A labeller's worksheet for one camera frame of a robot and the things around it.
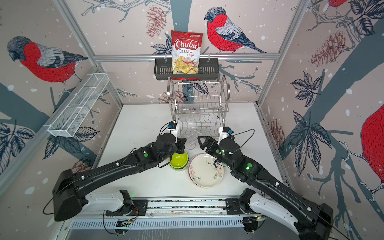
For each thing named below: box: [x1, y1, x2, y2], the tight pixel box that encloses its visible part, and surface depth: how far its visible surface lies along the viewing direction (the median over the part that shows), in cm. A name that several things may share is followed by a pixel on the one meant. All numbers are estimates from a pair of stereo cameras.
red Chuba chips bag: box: [171, 30, 204, 75], surface depth 86 cm
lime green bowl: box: [169, 151, 189, 169], surface depth 83 cm
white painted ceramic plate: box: [188, 153, 225, 189], surface depth 84 cm
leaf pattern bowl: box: [169, 162, 189, 171], surface depth 81 cm
